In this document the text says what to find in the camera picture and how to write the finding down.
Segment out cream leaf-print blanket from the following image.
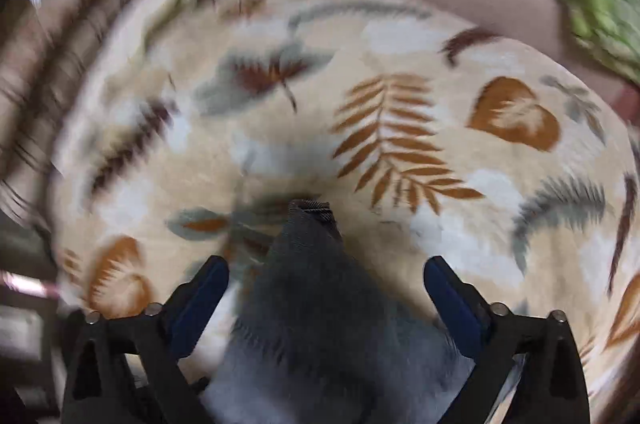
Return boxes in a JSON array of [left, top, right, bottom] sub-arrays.
[[47, 0, 640, 410]]

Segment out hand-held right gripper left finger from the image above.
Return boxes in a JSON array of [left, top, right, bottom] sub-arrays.
[[61, 254, 231, 424]]

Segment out blue denim pants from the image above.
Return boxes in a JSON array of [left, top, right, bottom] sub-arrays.
[[204, 199, 477, 424]]

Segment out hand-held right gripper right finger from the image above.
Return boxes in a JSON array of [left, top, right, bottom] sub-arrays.
[[423, 255, 592, 424]]

